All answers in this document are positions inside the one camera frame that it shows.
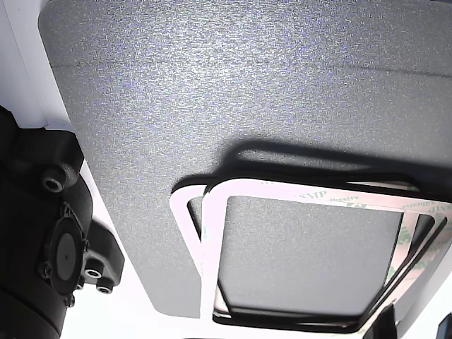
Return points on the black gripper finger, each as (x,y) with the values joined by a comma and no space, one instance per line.
(383,325)
(446,330)

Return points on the rectangular frame with adhesive liner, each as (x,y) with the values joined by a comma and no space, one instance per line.
(318,174)
(212,247)

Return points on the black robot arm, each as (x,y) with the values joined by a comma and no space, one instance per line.
(35,212)

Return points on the dark gray textured mat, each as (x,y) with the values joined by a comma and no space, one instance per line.
(212,88)

